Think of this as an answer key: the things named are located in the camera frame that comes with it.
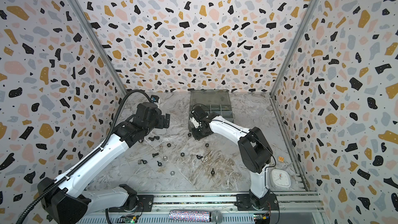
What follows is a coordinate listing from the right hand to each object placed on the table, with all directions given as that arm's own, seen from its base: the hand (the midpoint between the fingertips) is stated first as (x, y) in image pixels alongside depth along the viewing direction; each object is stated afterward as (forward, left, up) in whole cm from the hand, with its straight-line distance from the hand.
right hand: (193, 133), depth 89 cm
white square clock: (-23, -46, -7) cm, 51 cm away
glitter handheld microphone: (-39, -12, -4) cm, 41 cm away
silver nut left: (-12, +16, -8) cm, 22 cm away
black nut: (-9, +7, -9) cm, 15 cm away
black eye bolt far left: (-14, +27, -8) cm, 31 cm away
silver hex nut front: (-20, +11, -9) cm, 24 cm away
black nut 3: (-3, -7, -10) cm, 12 cm away
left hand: (+1, +15, +18) cm, 23 cm away
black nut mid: (-3, +16, -9) cm, 18 cm away
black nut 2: (+4, +4, -9) cm, 10 cm away
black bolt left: (-10, +22, -9) cm, 26 cm away
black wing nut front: (-19, -11, -9) cm, 24 cm away
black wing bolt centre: (-11, -3, -9) cm, 14 cm away
